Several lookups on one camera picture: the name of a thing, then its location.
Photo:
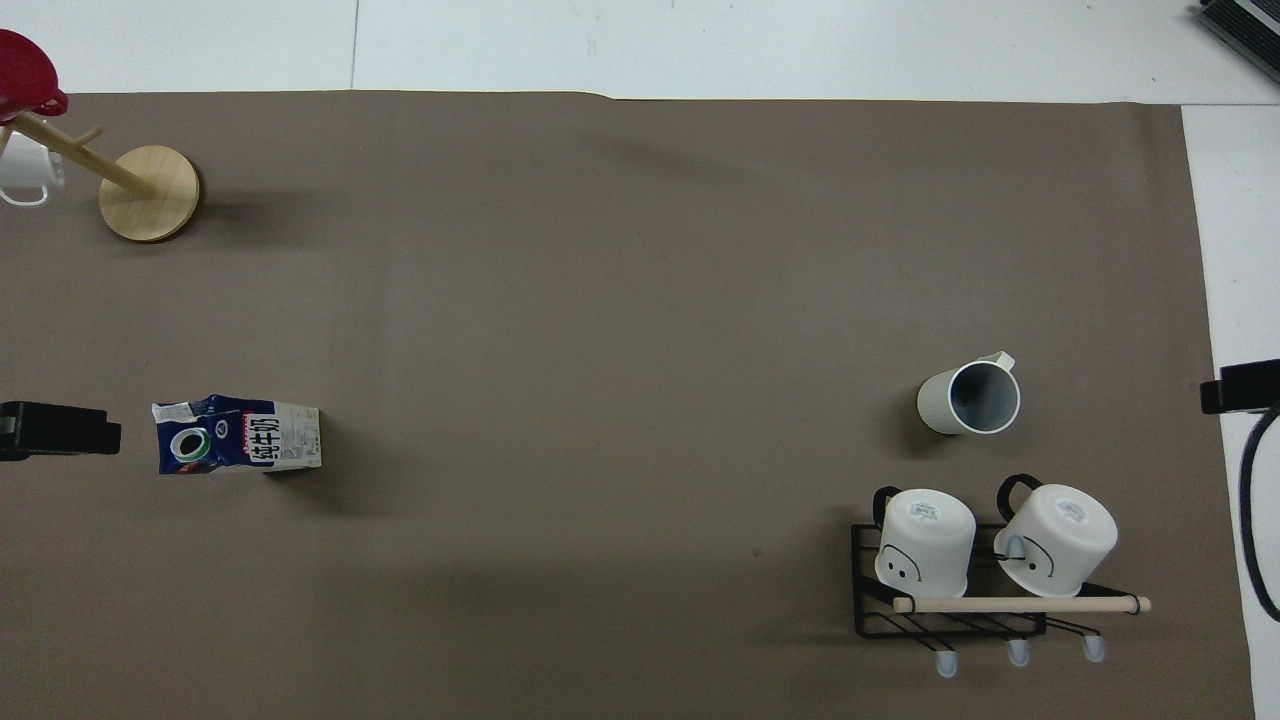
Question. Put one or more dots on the grey-white pitcher cup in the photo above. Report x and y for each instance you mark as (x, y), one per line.
(940, 405)

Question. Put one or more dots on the blue and white milk carton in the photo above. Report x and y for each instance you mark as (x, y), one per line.
(250, 435)

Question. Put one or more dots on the red cup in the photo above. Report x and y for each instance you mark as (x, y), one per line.
(22, 70)

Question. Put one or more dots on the wooden mug tree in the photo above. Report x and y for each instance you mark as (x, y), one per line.
(150, 195)

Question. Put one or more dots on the plain white mug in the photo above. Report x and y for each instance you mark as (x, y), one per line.
(30, 165)

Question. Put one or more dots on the black stand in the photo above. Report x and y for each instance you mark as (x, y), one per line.
(1245, 25)

